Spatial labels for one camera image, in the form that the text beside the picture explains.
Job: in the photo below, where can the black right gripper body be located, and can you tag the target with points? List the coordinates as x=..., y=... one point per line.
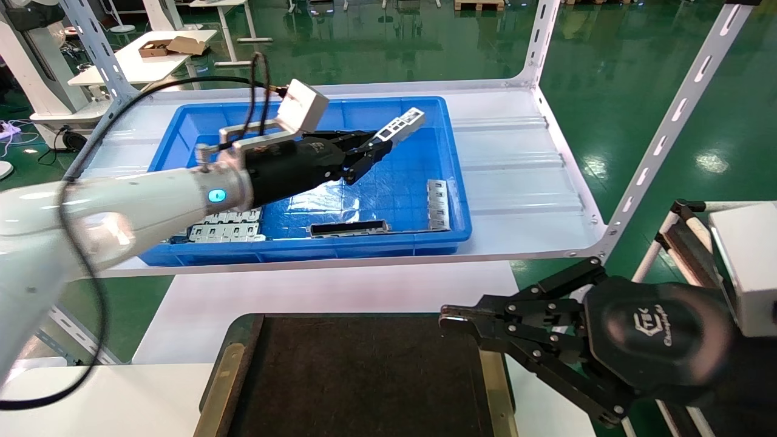
x=658, y=340

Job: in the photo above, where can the wooden pallet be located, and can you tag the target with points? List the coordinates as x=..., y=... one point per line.
x=479, y=5

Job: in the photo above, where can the white power strip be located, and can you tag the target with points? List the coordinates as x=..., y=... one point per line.
x=9, y=128

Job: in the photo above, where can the silver camera mount bracket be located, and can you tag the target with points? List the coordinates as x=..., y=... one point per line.
x=261, y=141

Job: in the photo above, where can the white work table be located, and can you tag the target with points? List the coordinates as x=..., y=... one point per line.
x=133, y=67

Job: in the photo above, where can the black container tray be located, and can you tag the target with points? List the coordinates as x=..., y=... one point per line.
x=364, y=376

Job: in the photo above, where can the open cardboard box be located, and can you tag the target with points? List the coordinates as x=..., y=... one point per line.
x=156, y=48

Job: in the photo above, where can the white desk with legs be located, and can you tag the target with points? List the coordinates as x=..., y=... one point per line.
x=226, y=24

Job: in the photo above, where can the white cart frame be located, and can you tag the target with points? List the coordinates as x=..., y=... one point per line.
x=683, y=243

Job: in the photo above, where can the white machine stand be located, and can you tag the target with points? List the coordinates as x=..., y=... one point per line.
x=42, y=73

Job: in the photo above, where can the white fan stand base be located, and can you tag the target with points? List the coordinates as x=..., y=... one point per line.
x=123, y=28

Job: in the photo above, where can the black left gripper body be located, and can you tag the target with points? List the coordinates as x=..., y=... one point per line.
x=291, y=167

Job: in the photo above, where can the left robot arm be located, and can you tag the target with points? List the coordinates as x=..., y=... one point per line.
x=139, y=212

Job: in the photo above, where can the blue plastic bin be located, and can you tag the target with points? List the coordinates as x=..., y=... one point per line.
x=376, y=200

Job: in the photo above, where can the white metal shelf rack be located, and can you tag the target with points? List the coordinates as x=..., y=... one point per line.
x=516, y=182

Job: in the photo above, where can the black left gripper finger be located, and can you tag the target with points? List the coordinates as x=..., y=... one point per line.
x=367, y=161
x=355, y=138

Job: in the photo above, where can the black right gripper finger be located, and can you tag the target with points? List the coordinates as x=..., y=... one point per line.
x=546, y=300
x=558, y=373

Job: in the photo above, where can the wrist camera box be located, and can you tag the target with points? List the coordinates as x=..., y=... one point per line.
x=749, y=261
x=301, y=106

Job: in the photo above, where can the silver perforated metal part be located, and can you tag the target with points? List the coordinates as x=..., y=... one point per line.
x=400, y=125

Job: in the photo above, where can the silver slotted metal part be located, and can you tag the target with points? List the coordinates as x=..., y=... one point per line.
x=438, y=206

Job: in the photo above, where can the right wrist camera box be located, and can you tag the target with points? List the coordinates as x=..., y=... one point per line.
x=749, y=261

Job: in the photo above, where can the dark hollow metal part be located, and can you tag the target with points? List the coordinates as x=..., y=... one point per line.
x=349, y=229

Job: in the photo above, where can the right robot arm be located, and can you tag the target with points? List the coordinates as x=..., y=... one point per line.
x=749, y=388

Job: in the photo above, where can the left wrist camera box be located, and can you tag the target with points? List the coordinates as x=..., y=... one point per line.
x=301, y=106

